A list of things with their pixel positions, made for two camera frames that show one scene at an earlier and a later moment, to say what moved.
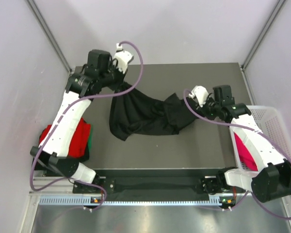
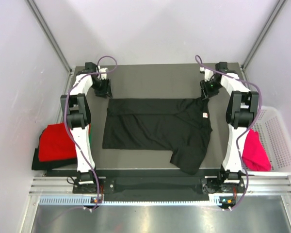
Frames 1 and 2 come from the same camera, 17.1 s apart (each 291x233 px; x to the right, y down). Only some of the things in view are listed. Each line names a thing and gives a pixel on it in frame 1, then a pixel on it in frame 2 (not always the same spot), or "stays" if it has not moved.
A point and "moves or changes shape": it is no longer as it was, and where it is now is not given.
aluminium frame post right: [279, 6] stays
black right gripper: [203, 109] -> [204, 95]
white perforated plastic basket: [266, 120] stays
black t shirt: [133, 112] moves or changes shape
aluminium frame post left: [32, 6] stays
